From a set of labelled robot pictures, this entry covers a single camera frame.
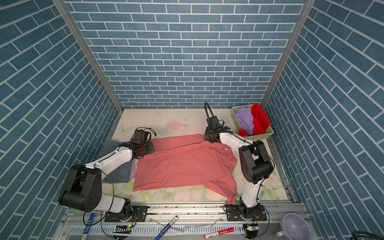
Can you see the red t shirt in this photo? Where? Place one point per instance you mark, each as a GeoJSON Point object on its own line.
{"type": "Point", "coordinates": [261, 121]}

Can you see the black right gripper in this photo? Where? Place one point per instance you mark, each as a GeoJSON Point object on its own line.
{"type": "Point", "coordinates": [207, 131]}

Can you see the white slotted cable duct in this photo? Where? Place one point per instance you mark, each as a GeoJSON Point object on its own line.
{"type": "Point", "coordinates": [152, 230]}

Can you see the blue marker pen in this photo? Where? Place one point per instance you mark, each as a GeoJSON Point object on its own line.
{"type": "Point", "coordinates": [166, 228]}
{"type": "Point", "coordinates": [88, 226]}

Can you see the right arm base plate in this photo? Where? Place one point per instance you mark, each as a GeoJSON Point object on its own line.
{"type": "Point", "coordinates": [240, 212]}

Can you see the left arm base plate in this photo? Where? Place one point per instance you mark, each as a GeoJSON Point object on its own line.
{"type": "Point", "coordinates": [132, 214]}

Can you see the white cup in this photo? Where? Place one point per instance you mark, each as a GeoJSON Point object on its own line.
{"type": "Point", "coordinates": [294, 227]}

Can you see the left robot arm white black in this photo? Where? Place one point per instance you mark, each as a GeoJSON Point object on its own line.
{"type": "Point", "coordinates": [82, 189]}

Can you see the metal tweezers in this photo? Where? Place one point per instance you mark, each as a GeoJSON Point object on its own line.
{"type": "Point", "coordinates": [190, 228]}

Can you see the blue marker pen centre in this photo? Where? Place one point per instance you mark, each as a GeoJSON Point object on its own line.
{"type": "Point", "coordinates": [166, 228]}

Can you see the red marker pen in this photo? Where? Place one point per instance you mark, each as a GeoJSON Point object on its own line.
{"type": "Point", "coordinates": [219, 233]}

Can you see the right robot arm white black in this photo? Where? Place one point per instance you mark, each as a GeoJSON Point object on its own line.
{"type": "Point", "coordinates": [256, 164]}

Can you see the lavender t shirt in basket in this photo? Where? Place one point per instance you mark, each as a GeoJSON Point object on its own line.
{"type": "Point", "coordinates": [245, 119]}

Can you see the blue marker pen left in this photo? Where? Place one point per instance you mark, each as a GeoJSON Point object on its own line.
{"type": "Point", "coordinates": [88, 226]}

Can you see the light green perforated plastic basket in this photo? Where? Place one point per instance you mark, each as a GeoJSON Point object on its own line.
{"type": "Point", "coordinates": [266, 135]}

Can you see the aluminium mounting rail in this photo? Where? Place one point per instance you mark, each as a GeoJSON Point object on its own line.
{"type": "Point", "coordinates": [194, 213]}

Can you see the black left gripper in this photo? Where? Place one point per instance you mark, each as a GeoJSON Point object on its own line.
{"type": "Point", "coordinates": [151, 147]}

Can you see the pink t shirt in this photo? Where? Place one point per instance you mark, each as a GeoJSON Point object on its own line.
{"type": "Point", "coordinates": [188, 161]}

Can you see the folded dark grey t shirt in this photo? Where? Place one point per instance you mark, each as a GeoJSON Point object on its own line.
{"type": "Point", "coordinates": [122, 173]}

